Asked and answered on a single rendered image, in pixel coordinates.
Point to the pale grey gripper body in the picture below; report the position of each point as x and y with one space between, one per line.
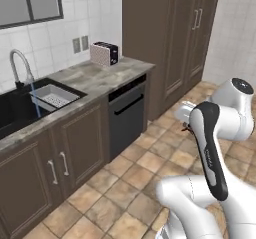
183 112

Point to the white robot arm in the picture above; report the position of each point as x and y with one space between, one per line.
233 116

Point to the grey perforated tray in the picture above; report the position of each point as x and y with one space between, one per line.
56 96

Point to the black sink basin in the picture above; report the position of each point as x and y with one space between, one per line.
13 109

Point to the dark grey dishwasher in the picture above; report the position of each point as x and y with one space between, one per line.
126 123

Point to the tall brown cupboard door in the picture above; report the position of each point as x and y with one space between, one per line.
208 26
178 39

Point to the tall brown cupboard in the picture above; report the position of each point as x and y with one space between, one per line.
143 33

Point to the white patterned toaster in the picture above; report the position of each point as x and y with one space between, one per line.
103 53

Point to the brown base cupboard door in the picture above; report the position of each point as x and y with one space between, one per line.
83 143
23 189

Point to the thin water stream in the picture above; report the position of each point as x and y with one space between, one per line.
35 99

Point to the silver spring tap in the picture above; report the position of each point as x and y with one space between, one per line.
20 54

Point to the dark framed window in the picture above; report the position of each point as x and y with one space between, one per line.
30 3

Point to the grey wall socket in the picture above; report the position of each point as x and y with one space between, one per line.
85 42
76 45

